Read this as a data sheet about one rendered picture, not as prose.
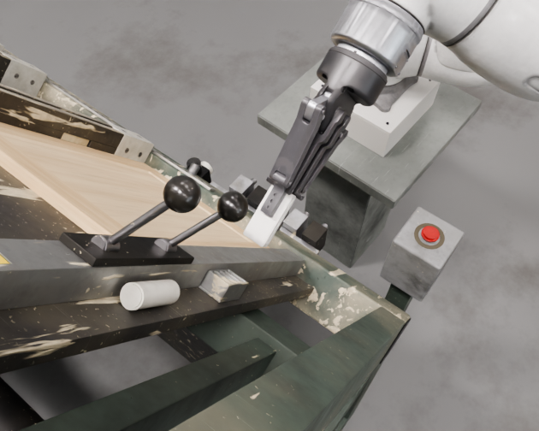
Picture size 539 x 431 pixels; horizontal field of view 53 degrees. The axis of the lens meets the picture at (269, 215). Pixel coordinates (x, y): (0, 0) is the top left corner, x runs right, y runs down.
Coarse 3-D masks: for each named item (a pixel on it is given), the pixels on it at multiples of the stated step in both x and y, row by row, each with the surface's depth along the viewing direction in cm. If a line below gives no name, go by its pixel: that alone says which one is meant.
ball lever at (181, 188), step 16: (176, 176) 53; (176, 192) 52; (192, 192) 52; (160, 208) 54; (176, 208) 52; (192, 208) 53; (128, 224) 55; (144, 224) 55; (96, 240) 55; (112, 240) 56
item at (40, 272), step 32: (32, 256) 47; (64, 256) 51; (192, 256) 75; (224, 256) 84; (256, 256) 97; (288, 256) 114; (0, 288) 43; (32, 288) 46; (64, 288) 50; (96, 288) 55
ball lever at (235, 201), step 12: (228, 192) 64; (228, 204) 63; (240, 204) 63; (216, 216) 65; (228, 216) 63; (240, 216) 64; (192, 228) 66; (156, 240) 67; (168, 240) 67; (180, 240) 67
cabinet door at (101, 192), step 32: (0, 128) 90; (0, 160) 79; (32, 160) 83; (64, 160) 95; (96, 160) 110; (128, 160) 128; (64, 192) 77; (96, 192) 87; (128, 192) 99; (160, 192) 115; (96, 224) 72; (160, 224) 91; (192, 224) 104; (224, 224) 121
